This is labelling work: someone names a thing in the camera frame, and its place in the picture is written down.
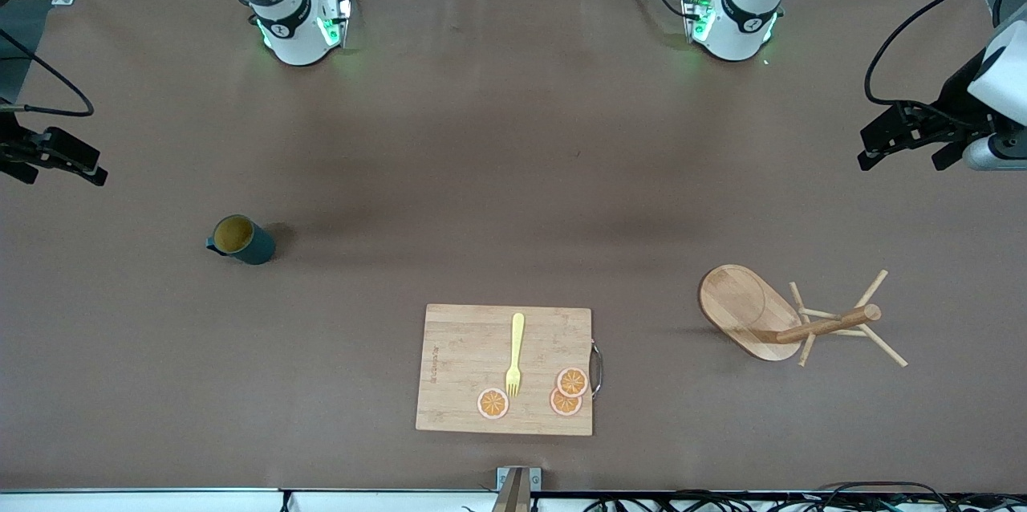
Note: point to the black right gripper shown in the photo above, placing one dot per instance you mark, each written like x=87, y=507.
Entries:
x=10, y=149

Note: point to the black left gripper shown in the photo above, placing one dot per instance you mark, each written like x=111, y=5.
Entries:
x=951, y=106

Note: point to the dark green mug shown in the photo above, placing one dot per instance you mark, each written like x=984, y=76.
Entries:
x=253, y=247

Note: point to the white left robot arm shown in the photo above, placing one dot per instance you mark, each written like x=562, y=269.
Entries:
x=738, y=30

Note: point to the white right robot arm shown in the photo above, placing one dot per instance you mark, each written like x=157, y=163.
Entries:
x=297, y=38

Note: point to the wooden mug tree rack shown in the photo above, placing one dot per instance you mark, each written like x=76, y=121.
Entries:
x=742, y=307

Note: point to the brown table cover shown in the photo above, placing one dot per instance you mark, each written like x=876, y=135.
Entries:
x=241, y=351

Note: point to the orange slice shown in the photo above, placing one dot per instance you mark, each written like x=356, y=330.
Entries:
x=493, y=404
x=572, y=382
x=562, y=405

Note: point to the yellow plastic fork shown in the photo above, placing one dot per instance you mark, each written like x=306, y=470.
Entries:
x=517, y=335

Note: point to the wooden cutting board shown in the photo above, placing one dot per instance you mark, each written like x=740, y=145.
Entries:
x=465, y=367

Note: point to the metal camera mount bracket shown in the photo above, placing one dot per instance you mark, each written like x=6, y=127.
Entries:
x=513, y=496

